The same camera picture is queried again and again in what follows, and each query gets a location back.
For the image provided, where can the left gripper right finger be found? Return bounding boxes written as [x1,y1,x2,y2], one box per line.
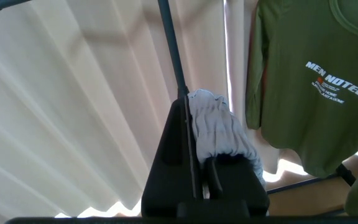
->
[203,154,270,218]

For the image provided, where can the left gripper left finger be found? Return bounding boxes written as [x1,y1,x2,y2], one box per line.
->
[140,95,203,218]

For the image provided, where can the pale grey shorts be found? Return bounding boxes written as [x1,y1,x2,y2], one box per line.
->
[187,88,266,187]

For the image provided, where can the green long-sleeved shirt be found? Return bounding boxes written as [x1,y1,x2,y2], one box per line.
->
[245,0,358,217]

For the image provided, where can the black clothes rack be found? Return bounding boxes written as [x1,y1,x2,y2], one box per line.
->
[0,0,357,218]

